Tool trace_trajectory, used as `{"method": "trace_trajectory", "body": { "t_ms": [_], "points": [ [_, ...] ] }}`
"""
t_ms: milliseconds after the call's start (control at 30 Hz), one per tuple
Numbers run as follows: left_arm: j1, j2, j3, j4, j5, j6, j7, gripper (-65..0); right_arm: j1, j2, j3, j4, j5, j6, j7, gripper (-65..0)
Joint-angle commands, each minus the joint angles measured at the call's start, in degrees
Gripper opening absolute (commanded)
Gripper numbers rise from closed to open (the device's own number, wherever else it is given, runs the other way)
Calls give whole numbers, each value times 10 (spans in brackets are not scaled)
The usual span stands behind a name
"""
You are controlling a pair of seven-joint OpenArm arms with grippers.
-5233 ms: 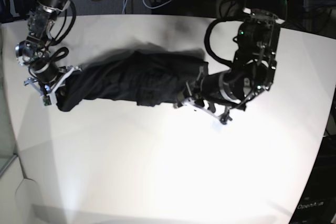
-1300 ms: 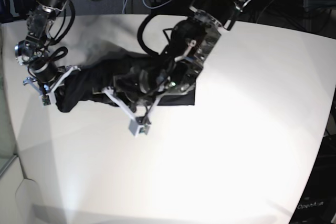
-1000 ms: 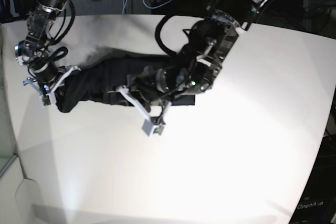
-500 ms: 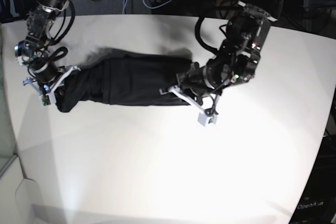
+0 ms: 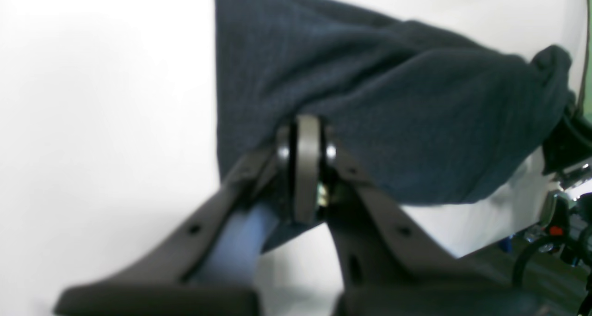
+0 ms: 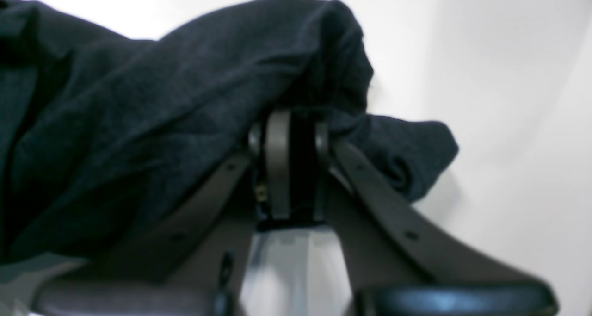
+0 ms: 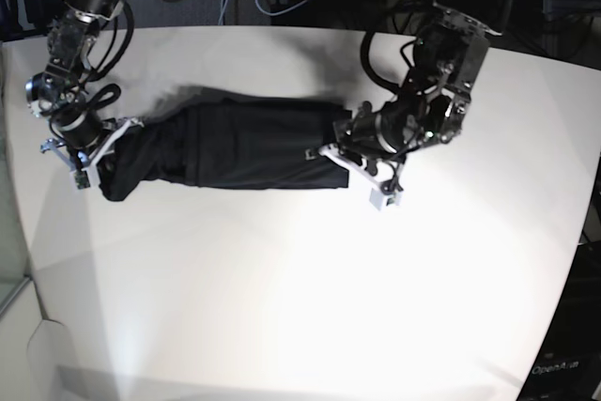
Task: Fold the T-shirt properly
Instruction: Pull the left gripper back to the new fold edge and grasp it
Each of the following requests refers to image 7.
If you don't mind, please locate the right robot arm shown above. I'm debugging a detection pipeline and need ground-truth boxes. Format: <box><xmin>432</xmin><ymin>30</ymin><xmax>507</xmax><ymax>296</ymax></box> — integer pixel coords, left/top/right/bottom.
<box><xmin>25</xmin><ymin>0</ymin><xmax>143</xmax><ymax>190</ymax></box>

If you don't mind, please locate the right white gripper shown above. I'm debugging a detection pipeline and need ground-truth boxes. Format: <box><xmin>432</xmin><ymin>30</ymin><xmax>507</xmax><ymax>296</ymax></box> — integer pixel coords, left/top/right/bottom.
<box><xmin>40</xmin><ymin>116</ymin><xmax>144</xmax><ymax>190</ymax></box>

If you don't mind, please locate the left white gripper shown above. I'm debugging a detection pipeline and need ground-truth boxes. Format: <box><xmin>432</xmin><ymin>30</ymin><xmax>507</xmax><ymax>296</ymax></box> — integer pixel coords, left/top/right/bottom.
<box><xmin>305</xmin><ymin>145</ymin><xmax>403</xmax><ymax>209</ymax></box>

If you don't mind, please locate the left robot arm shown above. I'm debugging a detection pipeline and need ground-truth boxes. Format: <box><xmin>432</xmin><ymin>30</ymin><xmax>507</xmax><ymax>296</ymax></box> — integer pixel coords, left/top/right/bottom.
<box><xmin>305</xmin><ymin>0</ymin><xmax>514</xmax><ymax>208</ymax></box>

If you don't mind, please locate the black OpenArm case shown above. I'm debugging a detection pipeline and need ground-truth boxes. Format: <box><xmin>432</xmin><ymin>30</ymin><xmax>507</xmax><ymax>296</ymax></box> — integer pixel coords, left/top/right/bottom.
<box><xmin>517</xmin><ymin>241</ymin><xmax>600</xmax><ymax>400</ymax></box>

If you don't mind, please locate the black long-sleeve shirt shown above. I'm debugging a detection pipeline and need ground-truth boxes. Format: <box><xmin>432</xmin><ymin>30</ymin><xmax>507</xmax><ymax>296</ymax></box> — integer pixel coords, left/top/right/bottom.
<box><xmin>100</xmin><ymin>95</ymin><xmax>351</xmax><ymax>202</ymax></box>

